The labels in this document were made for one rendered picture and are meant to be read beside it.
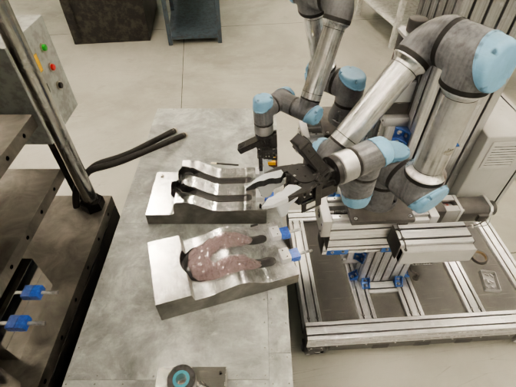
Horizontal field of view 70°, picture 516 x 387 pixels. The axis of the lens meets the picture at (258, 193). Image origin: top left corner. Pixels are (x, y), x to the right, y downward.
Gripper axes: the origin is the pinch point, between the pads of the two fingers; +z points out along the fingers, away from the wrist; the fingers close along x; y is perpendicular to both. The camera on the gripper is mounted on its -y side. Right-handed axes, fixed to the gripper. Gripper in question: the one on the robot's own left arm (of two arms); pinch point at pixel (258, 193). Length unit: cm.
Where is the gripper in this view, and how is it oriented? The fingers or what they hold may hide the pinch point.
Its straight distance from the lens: 75.5
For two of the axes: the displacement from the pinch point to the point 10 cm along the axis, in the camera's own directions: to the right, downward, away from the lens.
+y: 0.7, 7.8, 6.3
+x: -4.9, -5.2, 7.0
